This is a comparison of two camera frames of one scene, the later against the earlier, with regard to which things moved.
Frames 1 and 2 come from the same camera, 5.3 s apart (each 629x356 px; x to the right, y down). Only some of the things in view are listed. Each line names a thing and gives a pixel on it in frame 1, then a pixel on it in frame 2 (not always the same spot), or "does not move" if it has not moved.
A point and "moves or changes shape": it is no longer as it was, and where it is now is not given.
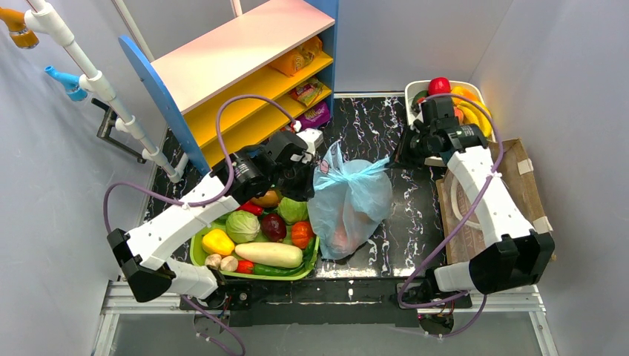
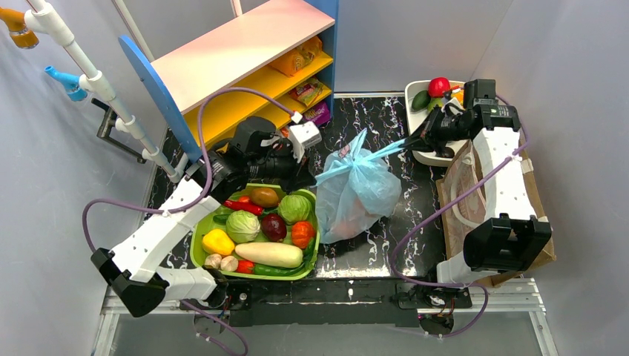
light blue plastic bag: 351,199 moves or changes shape
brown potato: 269,199 does not move
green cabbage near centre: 242,226 does not move
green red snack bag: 307,92 does not move
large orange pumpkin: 342,242 → 353,222
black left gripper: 303,176 → 299,169
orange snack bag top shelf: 293,61 does not move
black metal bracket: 108,120 does not move
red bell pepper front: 245,266 does not move
